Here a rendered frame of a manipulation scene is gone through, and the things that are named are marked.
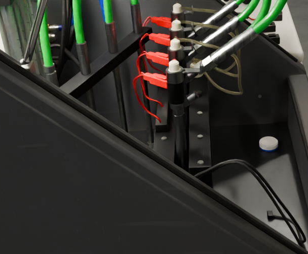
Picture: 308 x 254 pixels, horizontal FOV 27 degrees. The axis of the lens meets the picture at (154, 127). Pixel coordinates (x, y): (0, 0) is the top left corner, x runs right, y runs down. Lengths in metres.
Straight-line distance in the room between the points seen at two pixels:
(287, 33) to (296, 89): 0.21
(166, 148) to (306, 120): 0.28
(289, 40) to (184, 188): 0.81
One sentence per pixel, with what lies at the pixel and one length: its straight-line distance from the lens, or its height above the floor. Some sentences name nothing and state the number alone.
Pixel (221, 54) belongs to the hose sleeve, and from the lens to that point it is 0.99.
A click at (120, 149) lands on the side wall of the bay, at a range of 0.67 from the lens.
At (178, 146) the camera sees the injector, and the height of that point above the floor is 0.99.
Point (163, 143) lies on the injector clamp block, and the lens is 1.11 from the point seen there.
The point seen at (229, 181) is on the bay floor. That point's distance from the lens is 1.26.
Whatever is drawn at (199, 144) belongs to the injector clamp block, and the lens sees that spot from 1.10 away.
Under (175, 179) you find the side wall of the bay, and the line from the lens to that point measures 0.69.
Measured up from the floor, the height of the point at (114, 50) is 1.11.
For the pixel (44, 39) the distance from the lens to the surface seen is 1.00.
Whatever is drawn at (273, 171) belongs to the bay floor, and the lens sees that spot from 1.28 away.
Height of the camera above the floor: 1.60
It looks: 32 degrees down
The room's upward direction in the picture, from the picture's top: 7 degrees counter-clockwise
